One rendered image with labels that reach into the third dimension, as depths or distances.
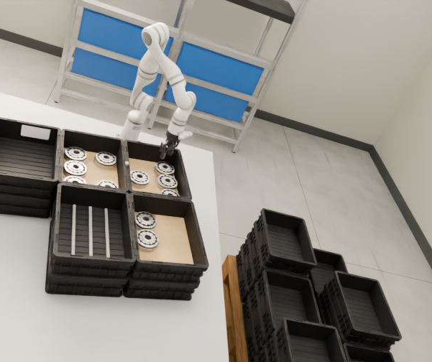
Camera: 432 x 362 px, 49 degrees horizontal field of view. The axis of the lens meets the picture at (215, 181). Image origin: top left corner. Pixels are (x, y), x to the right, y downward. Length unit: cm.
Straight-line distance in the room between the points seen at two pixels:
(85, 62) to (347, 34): 259
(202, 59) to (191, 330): 256
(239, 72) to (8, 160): 234
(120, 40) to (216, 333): 264
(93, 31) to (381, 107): 324
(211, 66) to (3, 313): 277
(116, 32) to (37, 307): 257
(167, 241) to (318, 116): 365
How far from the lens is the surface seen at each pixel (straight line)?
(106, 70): 411
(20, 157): 230
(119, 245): 199
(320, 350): 253
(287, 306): 276
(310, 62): 512
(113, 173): 232
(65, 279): 186
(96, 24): 397
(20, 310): 189
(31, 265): 202
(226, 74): 407
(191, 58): 400
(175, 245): 207
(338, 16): 501
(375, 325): 287
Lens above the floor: 225
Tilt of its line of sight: 34 degrees down
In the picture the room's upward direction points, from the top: 25 degrees clockwise
